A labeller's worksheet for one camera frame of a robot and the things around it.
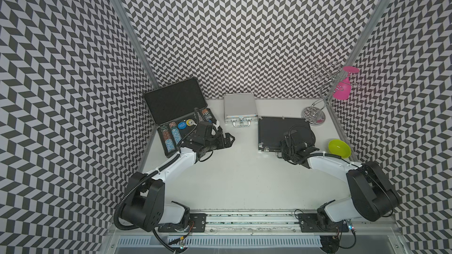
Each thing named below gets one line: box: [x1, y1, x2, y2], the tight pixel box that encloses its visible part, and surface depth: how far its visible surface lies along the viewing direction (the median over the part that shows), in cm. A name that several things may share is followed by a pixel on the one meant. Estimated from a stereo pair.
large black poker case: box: [143, 77, 215, 159], surface depth 103 cm
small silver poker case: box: [223, 92, 259, 128], surface depth 110 cm
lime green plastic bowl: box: [327, 139, 352, 159], surface depth 95 cm
